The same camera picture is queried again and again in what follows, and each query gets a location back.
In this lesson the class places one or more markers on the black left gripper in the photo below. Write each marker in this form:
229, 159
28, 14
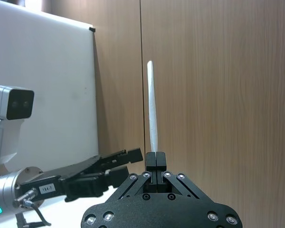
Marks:
69, 177

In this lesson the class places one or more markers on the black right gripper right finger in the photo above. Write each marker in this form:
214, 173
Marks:
161, 164

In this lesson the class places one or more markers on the pale white wall panel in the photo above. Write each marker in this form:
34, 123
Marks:
45, 71

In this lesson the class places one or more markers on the small white plastic piece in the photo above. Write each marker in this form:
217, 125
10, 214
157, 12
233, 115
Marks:
152, 107

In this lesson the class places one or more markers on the small black corner clip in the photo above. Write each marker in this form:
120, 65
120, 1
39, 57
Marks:
92, 29

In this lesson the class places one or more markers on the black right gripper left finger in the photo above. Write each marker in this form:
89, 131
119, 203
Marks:
151, 164

